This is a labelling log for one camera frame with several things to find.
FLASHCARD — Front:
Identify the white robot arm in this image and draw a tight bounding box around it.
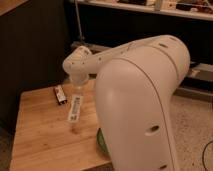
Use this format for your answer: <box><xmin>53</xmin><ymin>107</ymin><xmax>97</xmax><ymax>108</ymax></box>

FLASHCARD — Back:
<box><xmin>63</xmin><ymin>35</ymin><xmax>190</xmax><ymax>171</ymax></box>

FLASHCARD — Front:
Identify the green plate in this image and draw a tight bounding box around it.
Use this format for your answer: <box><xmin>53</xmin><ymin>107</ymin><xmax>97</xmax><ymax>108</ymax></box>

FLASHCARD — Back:
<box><xmin>96</xmin><ymin>129</ymin><xmax>109</xmax><ymax>155</ymax></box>

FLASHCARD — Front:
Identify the metal pole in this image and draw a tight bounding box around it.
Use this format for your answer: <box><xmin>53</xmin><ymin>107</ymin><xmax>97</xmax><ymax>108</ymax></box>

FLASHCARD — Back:
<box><xmin>74</xmin><ymin>0</ymin><xmax>84</xmax><ymax>44</ymax></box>

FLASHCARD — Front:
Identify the white upper shelf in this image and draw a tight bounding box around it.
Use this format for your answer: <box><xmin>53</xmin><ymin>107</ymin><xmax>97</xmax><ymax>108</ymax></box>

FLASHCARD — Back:
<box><xmin>77</xmin><ymin>0</ymin><xmax>213</xmax><ymax>21</ymax></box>

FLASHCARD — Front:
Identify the grey metal shelf rail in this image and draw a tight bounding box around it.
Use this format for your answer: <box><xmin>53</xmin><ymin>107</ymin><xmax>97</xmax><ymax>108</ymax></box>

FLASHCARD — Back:
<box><xmin>68</xmin><ymin>37</ymin><xmax>213</xmax><ymax>80</ymax></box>

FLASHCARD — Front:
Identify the black cable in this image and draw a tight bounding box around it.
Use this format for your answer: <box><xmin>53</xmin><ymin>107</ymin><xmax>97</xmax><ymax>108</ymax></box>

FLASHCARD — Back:
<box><xmin>201</xmin><ymin>139</ymin><xmax>213</xmax><ymax>171</ymax></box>

